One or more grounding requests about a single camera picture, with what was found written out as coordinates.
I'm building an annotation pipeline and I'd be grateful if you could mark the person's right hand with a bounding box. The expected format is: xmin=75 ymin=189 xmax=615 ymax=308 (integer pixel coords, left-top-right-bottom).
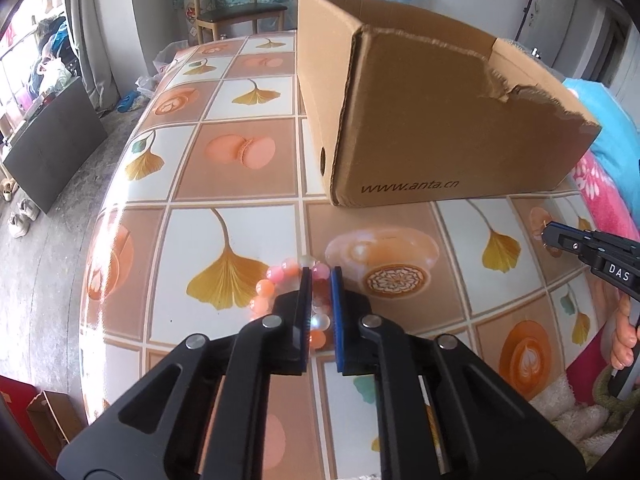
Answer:
xmin=610 ymin=295 xmax=638 ymax=370

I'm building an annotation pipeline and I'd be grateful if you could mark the small cardboard box on floor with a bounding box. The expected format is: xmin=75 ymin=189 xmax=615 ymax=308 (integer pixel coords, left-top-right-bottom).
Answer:
xmin=26 ymin=390 xmax=87 ymax=460

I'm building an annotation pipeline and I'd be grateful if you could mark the pair of shoes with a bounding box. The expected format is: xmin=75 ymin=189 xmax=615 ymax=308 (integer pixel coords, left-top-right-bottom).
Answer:
xmin=1 ymin=178 xmax=40 ymax=238

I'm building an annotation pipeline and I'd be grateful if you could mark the red box on floor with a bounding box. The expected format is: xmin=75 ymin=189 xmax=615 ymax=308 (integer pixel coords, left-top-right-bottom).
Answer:
xmin=0 ymin=376 xmax=54 ymax=466

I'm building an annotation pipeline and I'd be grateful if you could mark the pink orange bead bracelet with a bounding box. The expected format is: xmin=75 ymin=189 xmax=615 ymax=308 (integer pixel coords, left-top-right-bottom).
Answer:
xmin=247 ymin=253 xmax=334 ymax=351

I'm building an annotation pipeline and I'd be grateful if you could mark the patterned tablecloth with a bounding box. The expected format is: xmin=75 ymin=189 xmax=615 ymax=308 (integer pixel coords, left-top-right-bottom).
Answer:
xmin=77 ymin=34 xmax=622 ymax=480

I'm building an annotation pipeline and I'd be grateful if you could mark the light blue blanket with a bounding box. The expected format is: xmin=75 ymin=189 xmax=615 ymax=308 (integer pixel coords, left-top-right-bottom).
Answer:
xmin=563 ymin=78 xmax=639 ymax=223

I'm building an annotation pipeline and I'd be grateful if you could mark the white fluffy rug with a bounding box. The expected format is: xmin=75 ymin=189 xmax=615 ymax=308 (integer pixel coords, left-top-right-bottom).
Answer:
xmin=529 ymin=366 xmax=639 ymax=469

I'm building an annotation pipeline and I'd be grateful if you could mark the wooden chair dark seat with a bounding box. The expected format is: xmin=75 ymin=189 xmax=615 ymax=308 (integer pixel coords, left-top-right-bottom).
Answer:
xmin=184 ymin=0 xmax=288 ymax=44

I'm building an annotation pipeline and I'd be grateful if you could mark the pink floral blanket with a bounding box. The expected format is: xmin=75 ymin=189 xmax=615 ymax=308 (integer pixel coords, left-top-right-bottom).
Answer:
xmin=566 ymin=152 xmax=639 ymax=405

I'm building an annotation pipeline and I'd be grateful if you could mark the dark grey cabinet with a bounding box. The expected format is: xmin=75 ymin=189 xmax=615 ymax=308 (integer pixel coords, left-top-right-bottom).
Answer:
xmin=1 ymin=78 xmax=107 ymax=214

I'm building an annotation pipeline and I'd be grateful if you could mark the brown cardboard box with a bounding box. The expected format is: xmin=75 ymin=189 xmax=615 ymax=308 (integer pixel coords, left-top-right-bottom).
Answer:
xmin=296 ymin=0 xmax=600 ymax=208

